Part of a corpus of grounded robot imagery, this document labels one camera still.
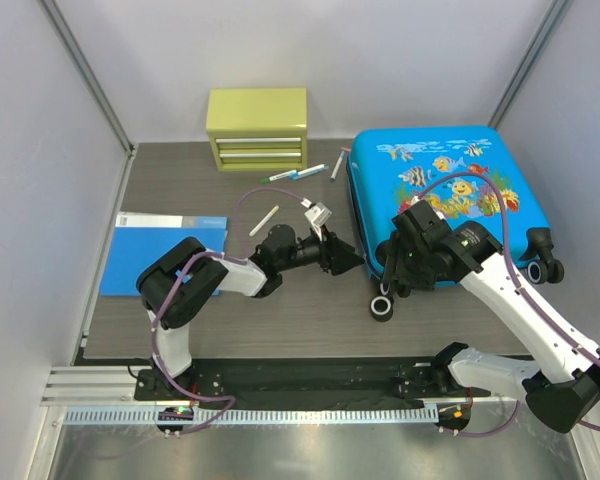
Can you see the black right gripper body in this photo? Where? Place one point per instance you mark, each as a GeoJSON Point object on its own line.
{"type": "Point", "coordinates": [407, 262]}

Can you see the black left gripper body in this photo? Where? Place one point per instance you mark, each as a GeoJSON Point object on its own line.
{"type": "Point", "coordinates": [310, 251]}

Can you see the blue suitcase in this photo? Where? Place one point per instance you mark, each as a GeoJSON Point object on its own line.
{"type": "Point", "coordinates": [466, 173]}

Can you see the blue white box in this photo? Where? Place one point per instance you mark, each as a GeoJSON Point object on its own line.
{"type": "Point", "coordinates": [142, 238]}

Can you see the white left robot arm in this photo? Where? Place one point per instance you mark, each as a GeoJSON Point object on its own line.
{"type": "Point", "coordinates": [176, 287]}

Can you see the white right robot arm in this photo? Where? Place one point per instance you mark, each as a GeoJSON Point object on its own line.
{"type": "Point", "coordinates": [561, 382]}

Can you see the marker pen green cap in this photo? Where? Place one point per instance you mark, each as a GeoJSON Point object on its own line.
{"type": "Point", "coordinates": [278, 176]}

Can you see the marker pen blue cap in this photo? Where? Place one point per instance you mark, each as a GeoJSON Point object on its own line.
{"type": "Point", "coordinates": [309, 172]}

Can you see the yellow-green drawer organizer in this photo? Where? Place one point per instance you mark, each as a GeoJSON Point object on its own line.
{"type": "Point", "coordinates": [258, 129]}

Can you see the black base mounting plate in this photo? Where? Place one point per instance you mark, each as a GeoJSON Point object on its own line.
{"type": "Point", "coordinates": [320, 383]}

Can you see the slotted cable duct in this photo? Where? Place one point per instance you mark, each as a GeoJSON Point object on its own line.
{"type": "Point", "coordinates": [163, 416]}

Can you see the aluminium right corner post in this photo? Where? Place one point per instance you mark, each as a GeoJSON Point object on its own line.
{"type": "Point", "coordinates": [548, 26]}

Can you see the aluminium corner post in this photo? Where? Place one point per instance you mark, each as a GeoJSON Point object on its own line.
{"type": "Point", "coordinates": [548, 26]}
{"type": "Point", "coordinates": [71, 45]}

